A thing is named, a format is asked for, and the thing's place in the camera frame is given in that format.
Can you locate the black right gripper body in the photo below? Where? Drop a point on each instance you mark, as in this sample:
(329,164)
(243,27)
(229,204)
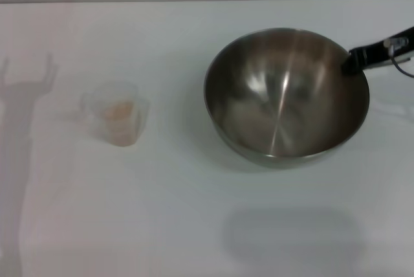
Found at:
(402,52)

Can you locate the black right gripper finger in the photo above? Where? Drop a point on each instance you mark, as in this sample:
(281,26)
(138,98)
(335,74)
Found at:
(363,57)

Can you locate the white rice grains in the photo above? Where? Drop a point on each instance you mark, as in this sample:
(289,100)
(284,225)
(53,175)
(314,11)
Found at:
(118,110)

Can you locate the stainless steel mixing bowl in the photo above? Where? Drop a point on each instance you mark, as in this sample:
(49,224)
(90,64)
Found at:
(284,95)

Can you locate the clear plastic measuring cup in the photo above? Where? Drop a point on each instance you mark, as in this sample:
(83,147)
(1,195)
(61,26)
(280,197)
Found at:
(97,121)

